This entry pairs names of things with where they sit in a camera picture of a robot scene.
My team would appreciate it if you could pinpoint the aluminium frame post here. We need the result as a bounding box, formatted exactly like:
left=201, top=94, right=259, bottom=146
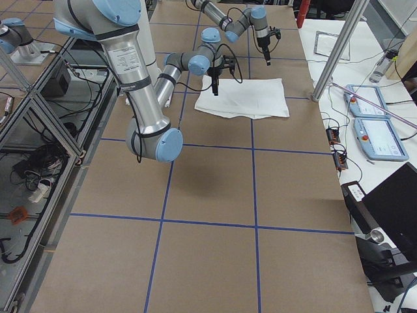
left=311, top=0, right=369, bottom=102

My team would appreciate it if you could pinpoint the upper blue teach pendant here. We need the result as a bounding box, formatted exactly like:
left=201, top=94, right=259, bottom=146
left=343, top=83, right=392, bottom=119

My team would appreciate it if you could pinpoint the white sheet grey border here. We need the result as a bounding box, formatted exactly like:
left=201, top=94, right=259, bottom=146
left=313, top=31, right=351, bottom=61

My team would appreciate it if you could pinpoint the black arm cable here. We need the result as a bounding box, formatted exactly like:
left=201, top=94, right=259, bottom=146
left=175, top=42, right=244, bottom=92

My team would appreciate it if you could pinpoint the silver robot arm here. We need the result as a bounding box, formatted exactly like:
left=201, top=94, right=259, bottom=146
left=54, top=1, right=236, bottom=162
left=191, top=1, right=281, bottom=66

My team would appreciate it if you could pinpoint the long grabber stick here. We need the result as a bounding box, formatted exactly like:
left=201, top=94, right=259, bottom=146
left=329, top=82, right=417, bottom=129

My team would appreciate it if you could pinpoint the red fire extinguisher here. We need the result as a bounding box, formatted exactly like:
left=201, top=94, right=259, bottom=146
left=296, top=0, right=311, bottom=29

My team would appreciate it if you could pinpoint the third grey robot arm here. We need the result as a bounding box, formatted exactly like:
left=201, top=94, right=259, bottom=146
left=1, top=18, right=48, bottom=66

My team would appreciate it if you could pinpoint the lower blue teach pendant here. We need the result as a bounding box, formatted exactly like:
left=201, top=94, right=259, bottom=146
left=354, top=117, right=409, bottom=162

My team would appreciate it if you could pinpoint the black laptop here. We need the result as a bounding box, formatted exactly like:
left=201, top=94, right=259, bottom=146
left=341, top=162, right=416, bottom=261

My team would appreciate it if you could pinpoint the white long-sleeve printed shirt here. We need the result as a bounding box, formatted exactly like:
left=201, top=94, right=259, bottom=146
left=195, top=78, right=290, bottom=119

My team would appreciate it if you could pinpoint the clear water bottle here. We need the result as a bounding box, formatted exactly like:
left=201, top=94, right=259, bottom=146
left=369, top=49, right=398, bottom=83

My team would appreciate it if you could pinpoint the white camera stand pedestal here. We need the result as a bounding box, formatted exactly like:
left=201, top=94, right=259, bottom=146
left=136, top=0, right=162, bottom=86

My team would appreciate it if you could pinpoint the blue teach pendant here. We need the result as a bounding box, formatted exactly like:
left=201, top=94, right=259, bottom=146
left=343, top=83, right=392, bottom=119
left=354, top=117, right=409, bottom=162

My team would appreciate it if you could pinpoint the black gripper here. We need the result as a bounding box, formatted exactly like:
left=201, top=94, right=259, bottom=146
left=255, top=27, right=281, bottom=67
left=208, top=55, right=235, bottom=96

